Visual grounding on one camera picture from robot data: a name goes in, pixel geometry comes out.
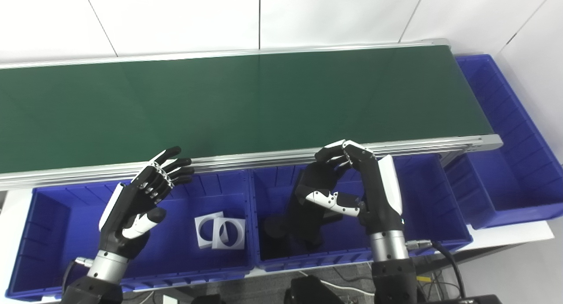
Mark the blue bin with white parts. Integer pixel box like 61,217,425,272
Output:
5,170,256,301

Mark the blue bin with black parts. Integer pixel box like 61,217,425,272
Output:
250,154,474,270

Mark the thin white cable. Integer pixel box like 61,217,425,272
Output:
298,271,374,296

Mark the white square ring part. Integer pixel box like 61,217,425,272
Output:
194,212,225,249
212,217,246,250

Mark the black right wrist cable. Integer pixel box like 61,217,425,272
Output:
405,239,467,298

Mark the black cylinder-on-block part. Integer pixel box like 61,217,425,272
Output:
288,161,353,245

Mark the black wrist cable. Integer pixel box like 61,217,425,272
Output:
405,239,467,298
63,257,94,292

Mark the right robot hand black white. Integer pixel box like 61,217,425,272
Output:
306,140,404,235

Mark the black robot torso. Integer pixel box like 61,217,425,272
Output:
284,275,344,304

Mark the black cylinder part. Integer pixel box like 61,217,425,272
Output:
263,216,293,258

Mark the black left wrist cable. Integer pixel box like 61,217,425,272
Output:
63,257,94,292

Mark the green conveyor belt aluminium frame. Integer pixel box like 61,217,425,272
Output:
0,39,503,191

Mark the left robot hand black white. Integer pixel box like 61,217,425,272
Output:
99,147,195,258

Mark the empty blue plastic bin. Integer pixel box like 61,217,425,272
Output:
444,54,563,230

